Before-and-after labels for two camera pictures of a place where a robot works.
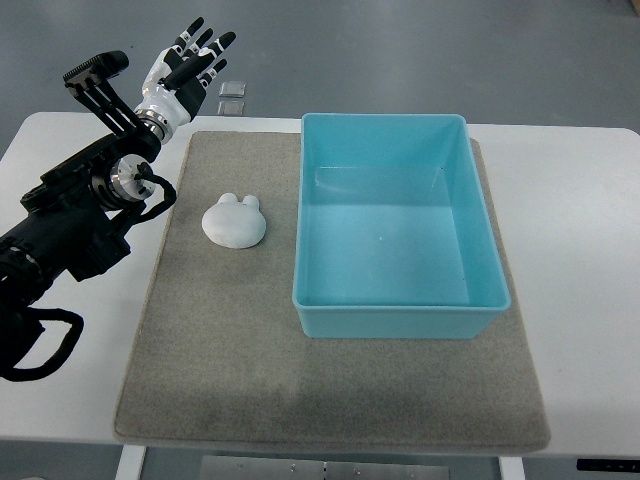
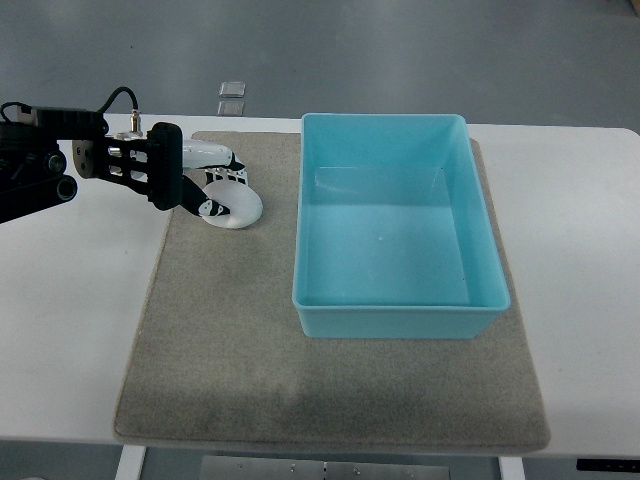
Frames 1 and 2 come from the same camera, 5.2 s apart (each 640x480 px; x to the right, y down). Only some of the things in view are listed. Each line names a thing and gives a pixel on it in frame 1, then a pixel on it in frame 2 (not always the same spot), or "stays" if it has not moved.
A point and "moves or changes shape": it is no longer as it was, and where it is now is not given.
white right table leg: x=511 y=468 stays
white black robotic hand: x=177 y=80 -> x=219 y=163
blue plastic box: x=392 y=235 stays
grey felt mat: x=217 y=357 stays
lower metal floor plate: x=231 y=107 stays
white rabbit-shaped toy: x=234 y=224 moves or changes shape
